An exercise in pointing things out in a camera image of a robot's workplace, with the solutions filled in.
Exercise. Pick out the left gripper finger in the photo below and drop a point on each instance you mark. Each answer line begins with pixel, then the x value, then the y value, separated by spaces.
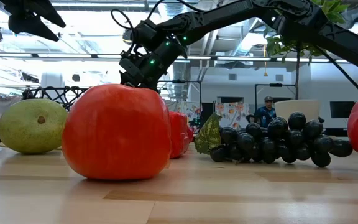
pixel 30 28
pixel 47 12

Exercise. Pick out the orange-red tomato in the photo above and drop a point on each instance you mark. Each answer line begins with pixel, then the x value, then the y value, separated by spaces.
pixel 117 132

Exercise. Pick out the red bell pepper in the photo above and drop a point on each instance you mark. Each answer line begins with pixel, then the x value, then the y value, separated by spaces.
pixel 179 133

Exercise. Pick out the green pear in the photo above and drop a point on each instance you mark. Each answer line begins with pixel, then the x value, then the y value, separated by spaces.
pixel 33 126

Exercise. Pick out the black grape bunch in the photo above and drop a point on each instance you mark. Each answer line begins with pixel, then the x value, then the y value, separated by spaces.
pixel 297 121

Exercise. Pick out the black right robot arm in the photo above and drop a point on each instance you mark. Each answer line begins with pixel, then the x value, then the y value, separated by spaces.
pixel 222 15

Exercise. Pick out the long ceiling light strip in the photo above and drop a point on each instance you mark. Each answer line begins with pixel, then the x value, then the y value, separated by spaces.
pixel 64 55

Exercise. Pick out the floral print cloth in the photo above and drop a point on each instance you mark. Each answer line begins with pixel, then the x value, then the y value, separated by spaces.
pixel 188 110
pixel 232 115

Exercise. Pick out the person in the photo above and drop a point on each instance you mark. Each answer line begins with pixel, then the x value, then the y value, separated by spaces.
pixel 265 113

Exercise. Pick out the green plant in white pot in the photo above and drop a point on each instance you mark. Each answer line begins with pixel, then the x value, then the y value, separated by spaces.
pixel 297 107

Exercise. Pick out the black monitor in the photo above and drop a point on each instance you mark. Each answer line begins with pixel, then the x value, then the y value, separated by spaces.
pixel 342 109

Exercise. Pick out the black stand frame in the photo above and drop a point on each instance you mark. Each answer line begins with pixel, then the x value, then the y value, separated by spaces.
pixel 273 84
pixel 191 81

